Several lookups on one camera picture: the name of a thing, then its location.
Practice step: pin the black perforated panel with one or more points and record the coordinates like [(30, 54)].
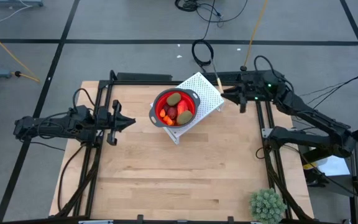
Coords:
[(228, 76)]

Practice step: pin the red collapsible colander bowl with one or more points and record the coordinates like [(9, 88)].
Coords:
[(158, 104)]

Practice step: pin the brown-green toy kiwi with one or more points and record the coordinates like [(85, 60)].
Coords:
[(184, 117), (173, 99)]

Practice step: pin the black diagonal bar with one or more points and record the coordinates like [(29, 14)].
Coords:
[(312, 155)]

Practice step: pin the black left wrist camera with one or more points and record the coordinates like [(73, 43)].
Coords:
[(102, 115)]

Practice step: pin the yellow item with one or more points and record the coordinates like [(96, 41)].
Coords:
[(309, 165)]

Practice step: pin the white perforated riser shelf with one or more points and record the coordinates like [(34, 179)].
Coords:
[(207, 93)]

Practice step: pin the black floor stand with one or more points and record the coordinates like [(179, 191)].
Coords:
[(315, 179)]

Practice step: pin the white screen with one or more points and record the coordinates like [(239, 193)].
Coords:
[(334, 168)]

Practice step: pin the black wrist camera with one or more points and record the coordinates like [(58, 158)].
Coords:
[(102, 115), (259, 91)]

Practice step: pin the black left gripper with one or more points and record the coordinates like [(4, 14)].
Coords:
[(116, 107)]

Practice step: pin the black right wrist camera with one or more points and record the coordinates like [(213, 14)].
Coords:
[(259, 91)]

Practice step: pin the red-yellow toy mango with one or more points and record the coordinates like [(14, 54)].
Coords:
[(182, 107)]

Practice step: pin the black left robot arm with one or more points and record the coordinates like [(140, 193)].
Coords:
[(61, 124)]

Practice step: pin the dark red toy pomegranate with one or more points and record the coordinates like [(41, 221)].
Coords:
[(172, 112)]

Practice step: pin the green artificial plant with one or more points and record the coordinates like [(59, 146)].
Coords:
[(267, 207)]

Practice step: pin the black aluminium table frame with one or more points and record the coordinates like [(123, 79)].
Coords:
[(123, 83)]

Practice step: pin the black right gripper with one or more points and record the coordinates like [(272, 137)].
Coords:
[(247, 90)]

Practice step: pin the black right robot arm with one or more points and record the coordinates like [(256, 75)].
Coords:
[(309, 121)]

